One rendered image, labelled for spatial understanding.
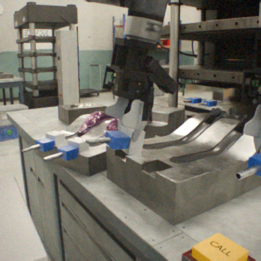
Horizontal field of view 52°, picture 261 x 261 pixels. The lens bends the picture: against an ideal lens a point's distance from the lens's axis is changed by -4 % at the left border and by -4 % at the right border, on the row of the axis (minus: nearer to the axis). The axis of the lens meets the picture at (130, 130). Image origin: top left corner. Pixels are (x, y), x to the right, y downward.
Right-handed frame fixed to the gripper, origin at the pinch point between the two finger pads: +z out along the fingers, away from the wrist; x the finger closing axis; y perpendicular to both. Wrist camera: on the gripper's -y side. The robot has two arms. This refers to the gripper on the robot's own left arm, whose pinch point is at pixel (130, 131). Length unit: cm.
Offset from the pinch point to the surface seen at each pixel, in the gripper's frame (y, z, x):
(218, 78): -77, -12, -42
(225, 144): -22.4, -0.1, 10.1
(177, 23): -71, -36, -74
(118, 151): 0.3, 6.2, -2.6
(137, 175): 1.2, 7.3, 7.3
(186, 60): -669, -5, -667
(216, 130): -25.0, -1.8, 4.1
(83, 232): -3.0, 43.9, -18.7
